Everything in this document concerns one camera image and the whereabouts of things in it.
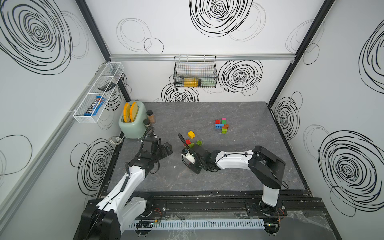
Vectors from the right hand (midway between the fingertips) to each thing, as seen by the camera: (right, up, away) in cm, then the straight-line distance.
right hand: (191, 163), depth 88 cm
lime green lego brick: (+5, +11, +8) cm, 14 cm away
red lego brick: (+19, +25, +18) cm, 36 cm away
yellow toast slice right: (-35, +31, +1) cm, 47 cm away
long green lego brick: (+1, +10, +6) cm, 12 cm away
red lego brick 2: (-2, +12, +8) cm, 14 cm away
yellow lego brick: (0, +16, +11) cm, 20 cm away
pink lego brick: (+24, +26, +20) cm, 41 cm away
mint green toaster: (-34, +20, +3) cm, 39 cm away
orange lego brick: (+24, +21, +14) cm, 35 cm away
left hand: (-15, +10, -4) cm, 18 cm away
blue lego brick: (+20, +21, +16) cm, 33 cm away
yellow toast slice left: (-38, +30, -1) cm, 49 cm away
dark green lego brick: (+24, +24, +19) cm, 39 cm away
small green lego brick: (+23, +18, +14) cm, 32 cm away
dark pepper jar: (-30, +24, +10) cm, 40 cm away
